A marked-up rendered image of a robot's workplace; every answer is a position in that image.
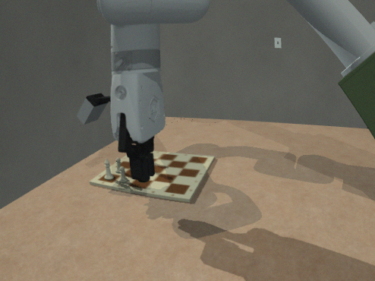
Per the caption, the chessboard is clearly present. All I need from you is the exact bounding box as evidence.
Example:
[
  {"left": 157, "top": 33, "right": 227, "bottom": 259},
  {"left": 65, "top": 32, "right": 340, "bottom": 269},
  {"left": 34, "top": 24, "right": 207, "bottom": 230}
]
[{"left": 90, "top": 151, "right": 215, "bottom": 202}]

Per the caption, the white pawn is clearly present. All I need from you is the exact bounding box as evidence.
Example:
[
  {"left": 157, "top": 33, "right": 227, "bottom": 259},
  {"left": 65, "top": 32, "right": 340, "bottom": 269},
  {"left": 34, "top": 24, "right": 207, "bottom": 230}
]
[
  {"left": 115, "top": 158, "right": 121, "bottom": 173},
  {"left": 119, "top": 166, "right": 128, "bottom": 183}
]

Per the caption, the white bishop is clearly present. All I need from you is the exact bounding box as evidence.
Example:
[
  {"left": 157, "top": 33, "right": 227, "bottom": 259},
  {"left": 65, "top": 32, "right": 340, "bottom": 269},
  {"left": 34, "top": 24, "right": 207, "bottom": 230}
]
[{"left": 105, "top": 159, "right": 114, "bottom": 180}]

